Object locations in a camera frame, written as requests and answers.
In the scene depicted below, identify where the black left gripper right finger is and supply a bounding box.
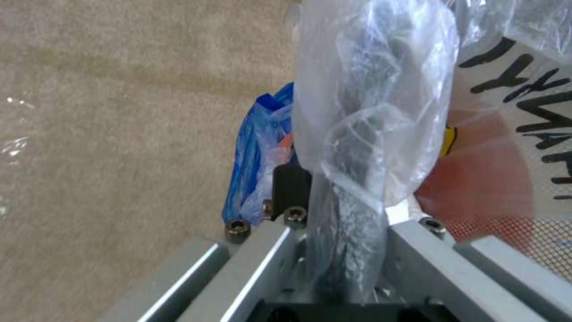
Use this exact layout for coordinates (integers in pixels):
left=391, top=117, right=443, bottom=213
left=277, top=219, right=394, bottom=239
left=387, top=216, right=572, bottom=322

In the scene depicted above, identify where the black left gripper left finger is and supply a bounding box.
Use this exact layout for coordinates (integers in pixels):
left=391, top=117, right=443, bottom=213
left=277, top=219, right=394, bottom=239
left=99, top=163, right=314, bottom=322

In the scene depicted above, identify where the clear plastic bin liner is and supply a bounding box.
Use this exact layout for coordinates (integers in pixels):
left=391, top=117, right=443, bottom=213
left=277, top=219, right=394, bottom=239
left=290, top=0, right=572, bottom=304

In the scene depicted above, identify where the blue plastic wrapper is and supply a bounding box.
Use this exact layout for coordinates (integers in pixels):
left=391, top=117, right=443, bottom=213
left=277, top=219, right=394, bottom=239
left=221, top=81, right=299, bottom=229

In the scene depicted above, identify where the white red printed packaging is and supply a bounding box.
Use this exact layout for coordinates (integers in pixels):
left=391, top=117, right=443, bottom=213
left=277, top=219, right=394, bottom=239
left=413, top=33, right=572, bottom=222

